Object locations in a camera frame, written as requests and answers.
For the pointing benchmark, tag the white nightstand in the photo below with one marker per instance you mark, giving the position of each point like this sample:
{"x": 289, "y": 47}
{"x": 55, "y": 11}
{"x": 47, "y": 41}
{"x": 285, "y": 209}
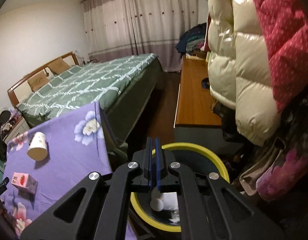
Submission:
{"x": 19, "y": 128}

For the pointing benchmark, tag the brown pillow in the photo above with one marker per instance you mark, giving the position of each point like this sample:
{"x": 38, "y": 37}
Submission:
{"x": 58, "y": 66}
{"x": 37, "y": 81}

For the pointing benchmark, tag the purple floral tablecloth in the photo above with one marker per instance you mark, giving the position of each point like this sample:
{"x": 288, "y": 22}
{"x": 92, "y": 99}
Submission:
{"x": 76, "y": 147}

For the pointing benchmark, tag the bed with green plaid duvet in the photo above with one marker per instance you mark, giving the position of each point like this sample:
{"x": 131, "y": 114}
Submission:
{"x": 122, "y": 88}

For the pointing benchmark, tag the wooden desk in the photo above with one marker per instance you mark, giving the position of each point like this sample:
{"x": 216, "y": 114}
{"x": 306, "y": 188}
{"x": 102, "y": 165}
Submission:
{"x": 194, "y": 101}

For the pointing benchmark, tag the wooden headboard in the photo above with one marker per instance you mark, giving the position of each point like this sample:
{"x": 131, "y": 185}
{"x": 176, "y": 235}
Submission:
{"x": 21, "y": 89}

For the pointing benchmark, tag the beige handbag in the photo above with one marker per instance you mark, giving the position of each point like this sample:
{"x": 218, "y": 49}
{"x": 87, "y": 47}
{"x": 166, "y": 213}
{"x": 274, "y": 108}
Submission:
{"x": 262, "y": 161}

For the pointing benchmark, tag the left brown pillow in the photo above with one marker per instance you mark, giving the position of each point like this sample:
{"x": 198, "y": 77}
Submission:
{"x": 37, "y": 81}

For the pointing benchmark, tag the cream puffer jacket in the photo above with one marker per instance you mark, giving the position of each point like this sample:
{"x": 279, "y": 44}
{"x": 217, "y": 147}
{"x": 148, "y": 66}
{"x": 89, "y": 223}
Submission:
{"x": 238, "y": 68}

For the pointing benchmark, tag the dark clothes pile on nightstand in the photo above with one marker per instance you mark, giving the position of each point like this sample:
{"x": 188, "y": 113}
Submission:
{"x": 8, "y": 119}

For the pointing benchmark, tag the white paper cup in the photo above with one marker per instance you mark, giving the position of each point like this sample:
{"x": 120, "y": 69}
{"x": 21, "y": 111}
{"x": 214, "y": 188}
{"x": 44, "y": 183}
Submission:
{"x": 38, "y": 147}

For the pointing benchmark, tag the clothes pile on desk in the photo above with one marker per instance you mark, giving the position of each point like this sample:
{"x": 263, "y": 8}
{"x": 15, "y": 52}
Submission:
{"x": 191, "y": 38}

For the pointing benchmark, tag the pink striped curtain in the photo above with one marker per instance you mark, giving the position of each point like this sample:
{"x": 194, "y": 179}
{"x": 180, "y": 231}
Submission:
{"x": 118, "y": 28}

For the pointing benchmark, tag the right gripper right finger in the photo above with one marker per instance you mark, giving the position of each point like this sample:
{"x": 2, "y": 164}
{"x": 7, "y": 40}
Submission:
{"x": 209, "y": 207}

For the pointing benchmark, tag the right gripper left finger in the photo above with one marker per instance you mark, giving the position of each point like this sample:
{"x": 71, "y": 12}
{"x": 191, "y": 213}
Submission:
{"x": 97, "y": 207}

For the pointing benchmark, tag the right brown pillow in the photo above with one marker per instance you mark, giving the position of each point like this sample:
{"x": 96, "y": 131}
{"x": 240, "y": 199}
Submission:
{"x": 58, "y": 66}

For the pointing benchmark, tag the pink floral garment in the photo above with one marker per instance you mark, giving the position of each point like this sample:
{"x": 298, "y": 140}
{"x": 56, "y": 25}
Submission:
{"x": 284, "y": 173}

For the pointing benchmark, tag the red puffer jacket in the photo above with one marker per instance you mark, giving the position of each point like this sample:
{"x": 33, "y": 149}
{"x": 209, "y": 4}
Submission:
{"x": 284, "y": 25}

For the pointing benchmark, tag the yellow rimmed blue trash bin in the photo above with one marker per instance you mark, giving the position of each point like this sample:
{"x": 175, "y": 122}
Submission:
{"x": 200, "y": 160}

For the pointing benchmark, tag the pink carton box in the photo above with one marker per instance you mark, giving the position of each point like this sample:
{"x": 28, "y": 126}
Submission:
{"x": 24, "y": 182}

